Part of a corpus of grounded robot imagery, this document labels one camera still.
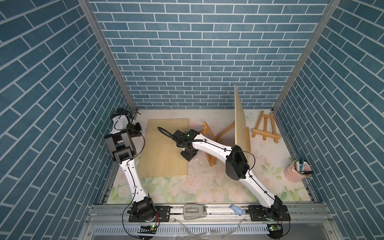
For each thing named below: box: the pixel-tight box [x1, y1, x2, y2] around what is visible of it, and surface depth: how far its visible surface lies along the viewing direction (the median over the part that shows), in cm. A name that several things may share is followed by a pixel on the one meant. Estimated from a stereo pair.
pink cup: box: [283, 160, 312, 183], surface depth 82 cm
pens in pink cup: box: [295, 156, 314, 179], surface depth 82 cm
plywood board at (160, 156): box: [138, 118, 189, 178], surface depth 93 cm
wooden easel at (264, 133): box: [251, 110, 282, 144], surface depth 107 cm
